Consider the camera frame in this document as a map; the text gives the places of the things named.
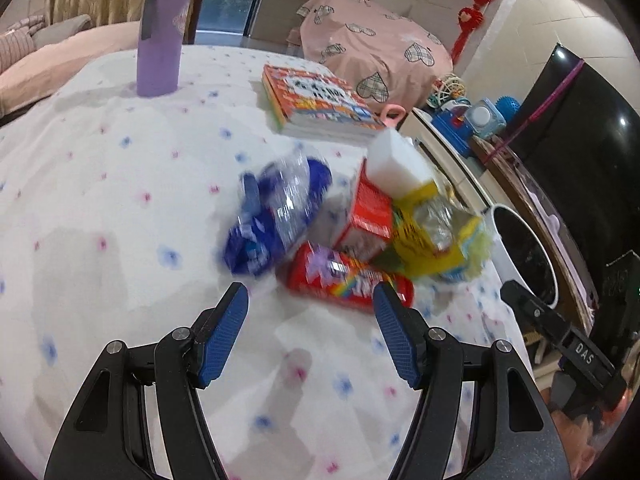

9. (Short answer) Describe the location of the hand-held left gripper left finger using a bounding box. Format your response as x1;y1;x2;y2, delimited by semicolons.
44;282;250;480

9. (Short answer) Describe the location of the pink kettlebell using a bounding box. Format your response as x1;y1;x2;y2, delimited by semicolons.
380;103;408;128

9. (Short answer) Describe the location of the pink sofa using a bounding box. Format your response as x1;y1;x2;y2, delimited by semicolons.
0;15;141;126

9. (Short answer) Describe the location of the black television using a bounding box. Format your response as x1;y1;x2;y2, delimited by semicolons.
505;42;640;311

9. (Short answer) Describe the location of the white bin with black liner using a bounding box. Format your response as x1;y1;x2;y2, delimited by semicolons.
482;204;560;311

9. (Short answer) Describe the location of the pink heart print blanket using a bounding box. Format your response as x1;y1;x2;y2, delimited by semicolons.
295;0;455;111

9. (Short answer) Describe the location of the wooden frame balcony door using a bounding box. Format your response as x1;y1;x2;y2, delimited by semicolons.
192;0;381;46

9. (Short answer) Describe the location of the purple water bottle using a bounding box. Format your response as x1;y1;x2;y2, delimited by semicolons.
136;0;197;98

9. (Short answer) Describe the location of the striped pink cushion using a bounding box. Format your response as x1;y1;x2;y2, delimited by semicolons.
0;16;48;68

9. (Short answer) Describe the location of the white television cabinet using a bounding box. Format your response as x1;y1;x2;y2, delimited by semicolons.
400;107;493;213

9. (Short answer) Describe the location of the yellow wrapper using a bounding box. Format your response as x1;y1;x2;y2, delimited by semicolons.
387;180;483;278

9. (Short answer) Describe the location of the red hanging knot decoration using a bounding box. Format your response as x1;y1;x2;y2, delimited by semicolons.
450;0;508;61

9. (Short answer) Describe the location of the red candy packet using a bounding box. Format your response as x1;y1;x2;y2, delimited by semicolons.
285;242;416;311

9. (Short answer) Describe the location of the blue spiky ball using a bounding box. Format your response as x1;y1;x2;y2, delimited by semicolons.
492;96;522;123

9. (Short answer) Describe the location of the red cardboard box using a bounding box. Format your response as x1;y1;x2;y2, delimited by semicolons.
334;160;396;261

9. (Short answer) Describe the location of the pink thin hoop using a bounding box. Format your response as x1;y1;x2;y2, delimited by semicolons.
482;57;586;163

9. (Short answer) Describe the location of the light green packet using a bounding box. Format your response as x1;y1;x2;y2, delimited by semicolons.
440;210;496;283

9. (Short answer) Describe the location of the white foam block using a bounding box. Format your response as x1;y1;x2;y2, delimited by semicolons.
366;127;436;195

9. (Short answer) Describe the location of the blue toy machine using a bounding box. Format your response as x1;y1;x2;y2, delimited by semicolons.
432;105;473;158

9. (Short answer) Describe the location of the blue plastic wrapper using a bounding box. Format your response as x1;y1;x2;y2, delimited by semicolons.
222;152;333;277

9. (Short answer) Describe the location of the brown marble shelf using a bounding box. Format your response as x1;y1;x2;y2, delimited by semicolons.
470;137;601;331

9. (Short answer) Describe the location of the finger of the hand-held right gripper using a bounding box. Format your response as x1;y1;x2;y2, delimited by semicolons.
500;280;573;356

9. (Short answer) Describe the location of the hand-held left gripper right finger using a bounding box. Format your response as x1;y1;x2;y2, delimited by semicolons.
372;281;571;480

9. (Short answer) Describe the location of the toy ferris wheel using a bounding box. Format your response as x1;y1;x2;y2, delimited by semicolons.
427;74;468;108

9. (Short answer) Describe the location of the orange picture book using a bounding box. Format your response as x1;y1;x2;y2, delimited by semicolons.
261;64;387;141

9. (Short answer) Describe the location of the light blue cube toy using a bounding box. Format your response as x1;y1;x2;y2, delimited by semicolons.
467;100;506;138

